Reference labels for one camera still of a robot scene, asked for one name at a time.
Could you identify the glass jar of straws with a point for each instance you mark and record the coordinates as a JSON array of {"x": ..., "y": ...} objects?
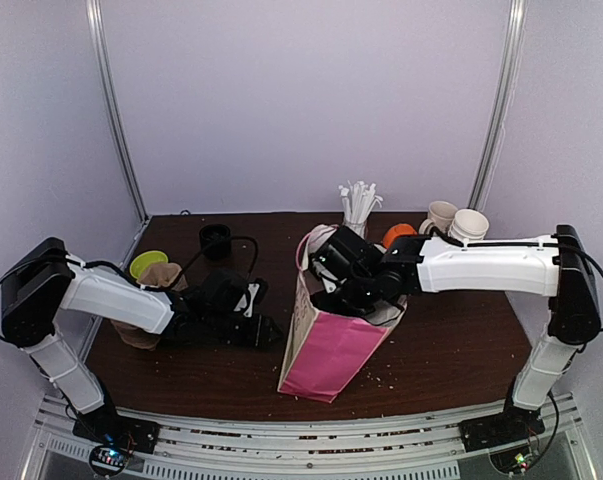
[{"x": 358, "y": 201}]

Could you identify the stack of black cup lids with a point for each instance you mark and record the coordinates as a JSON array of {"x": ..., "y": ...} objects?
[{"x": 215, "y": 241}]

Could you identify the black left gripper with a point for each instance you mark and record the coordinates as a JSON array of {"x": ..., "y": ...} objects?
[{"x": 260, "y": 333}]

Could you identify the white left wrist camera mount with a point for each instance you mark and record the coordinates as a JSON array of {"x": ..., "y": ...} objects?
[{"x": 252, "y": 297}]

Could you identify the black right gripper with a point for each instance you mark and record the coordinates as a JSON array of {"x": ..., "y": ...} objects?
[{"x": 348, "y": 304}]

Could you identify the right aluminium frame post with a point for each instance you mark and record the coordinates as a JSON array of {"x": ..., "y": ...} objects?
[{"x": 504, "y": 93}]

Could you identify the beige ceramic mug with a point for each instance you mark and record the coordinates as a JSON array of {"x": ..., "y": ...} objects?
[{"x": 440, "y": 216}]

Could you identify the aluminium frame post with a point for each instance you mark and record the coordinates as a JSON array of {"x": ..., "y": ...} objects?
[
  {"x": 97, "y": 32},
  {"x": 504, "y": 93}
]

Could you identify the stack of cardboard cup carriers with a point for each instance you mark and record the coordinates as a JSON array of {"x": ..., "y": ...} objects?
[{"x": 149, "y": 316}]

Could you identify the lime green bowl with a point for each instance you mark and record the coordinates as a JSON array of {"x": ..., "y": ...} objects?
[{"x": 144, "y": 260}]

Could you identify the pink and white paper bag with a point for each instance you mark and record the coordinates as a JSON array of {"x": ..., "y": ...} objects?
[{"x": 324, "y": 350}]

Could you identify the stack of paper cups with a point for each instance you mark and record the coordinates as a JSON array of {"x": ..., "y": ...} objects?
[{"x": 469, "y": 224}]

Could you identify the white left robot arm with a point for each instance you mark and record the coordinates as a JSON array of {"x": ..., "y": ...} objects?
[{"x": 50, "y": 279}]

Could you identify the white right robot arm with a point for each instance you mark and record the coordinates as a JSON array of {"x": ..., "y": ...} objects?
[{"x": 550, "y": 266}]

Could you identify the left aluminium frame post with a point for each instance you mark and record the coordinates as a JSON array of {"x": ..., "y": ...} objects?
[{"x": 97, "y": 32}]

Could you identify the orange bowl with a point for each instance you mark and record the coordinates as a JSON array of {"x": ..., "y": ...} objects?
[{"x": 396, "y": 231}]

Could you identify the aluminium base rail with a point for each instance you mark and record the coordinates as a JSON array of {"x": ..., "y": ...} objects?
[{"x": 419, "y": 446}]

